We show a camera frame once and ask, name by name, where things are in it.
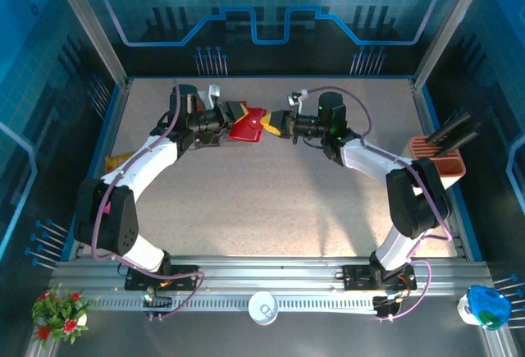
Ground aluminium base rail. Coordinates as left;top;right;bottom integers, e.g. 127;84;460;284
48;254;495;299

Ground aluminium frame post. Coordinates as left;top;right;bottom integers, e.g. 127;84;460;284
43;0;131;89
411;0;494;89

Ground beige knife block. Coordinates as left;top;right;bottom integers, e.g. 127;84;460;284
399;135;468;192

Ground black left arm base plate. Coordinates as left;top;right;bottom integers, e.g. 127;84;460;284
124;263;201;292

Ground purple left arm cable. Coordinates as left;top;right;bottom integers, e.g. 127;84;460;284
90;80;206;322

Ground grey slotted cable duct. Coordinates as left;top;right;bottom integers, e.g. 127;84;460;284
87;296;381;314

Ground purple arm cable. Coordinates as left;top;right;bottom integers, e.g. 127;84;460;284
305;85;454;323
90;80;206;322

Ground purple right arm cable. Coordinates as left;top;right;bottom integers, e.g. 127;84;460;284
305;85;454;323

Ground yellow snack bag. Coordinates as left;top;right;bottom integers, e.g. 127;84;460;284
104;152;135;176

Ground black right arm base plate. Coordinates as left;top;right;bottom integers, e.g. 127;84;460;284
341;263;417;292

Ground black-handled knife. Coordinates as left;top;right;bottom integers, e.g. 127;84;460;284
433;123;483;158
426;111;473;145

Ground artificial red flower plant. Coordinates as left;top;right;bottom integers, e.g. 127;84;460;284
30;284;94;350

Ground white round container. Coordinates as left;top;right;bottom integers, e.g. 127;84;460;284
247;290;281;327

